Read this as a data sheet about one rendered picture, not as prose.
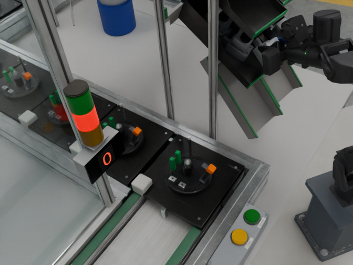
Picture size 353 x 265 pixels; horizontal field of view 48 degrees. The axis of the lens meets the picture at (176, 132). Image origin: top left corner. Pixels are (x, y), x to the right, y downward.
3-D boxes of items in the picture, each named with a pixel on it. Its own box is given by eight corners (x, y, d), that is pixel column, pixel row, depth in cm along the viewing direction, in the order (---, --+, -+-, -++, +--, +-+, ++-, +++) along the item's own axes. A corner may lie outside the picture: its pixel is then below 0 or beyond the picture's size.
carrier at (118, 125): (175, 135, 129) (172, 109, 120) (128, 188, 117) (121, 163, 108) (118, 108, 140) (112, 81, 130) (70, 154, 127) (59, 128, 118)
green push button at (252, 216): (261, 216, 108) (262, 213, 106) (255, 228, 106) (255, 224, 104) (248, 210, 110) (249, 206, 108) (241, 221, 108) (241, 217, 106)
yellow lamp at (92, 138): (108, 135, 90) (104, 120, 86) (93, 150, 87) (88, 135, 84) (92, 126, 92) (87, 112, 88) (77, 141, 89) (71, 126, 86)
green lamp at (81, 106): (99, 104, 82) (93, 86, 79) (82, 119, 80) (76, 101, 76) (81, 95, 84) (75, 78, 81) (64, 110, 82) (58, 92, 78)
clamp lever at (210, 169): (208, 177, 112) (217, 167, 106) (204, 183, 111) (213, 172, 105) (198, 170, 113) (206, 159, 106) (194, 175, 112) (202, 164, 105)
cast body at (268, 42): (275, 63, 109) (291, 53, 103) (264, 70, 107) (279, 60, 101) (258, 38, 109) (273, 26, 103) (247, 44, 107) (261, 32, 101)
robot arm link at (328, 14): (363, 72, 86) (368, 18, 80) (329, 81, 85) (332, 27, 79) (332, 56, 96) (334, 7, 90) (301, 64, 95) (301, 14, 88)
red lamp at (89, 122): (104, 120, 86) (99, 104, 82) (88, 135, 83) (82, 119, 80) (87, 111, 88) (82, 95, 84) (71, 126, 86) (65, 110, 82)
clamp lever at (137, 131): (138, 141, 123) (142, 130, 116) (134, 145, 122) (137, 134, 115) (129, 134, 123) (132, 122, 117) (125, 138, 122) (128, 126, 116)
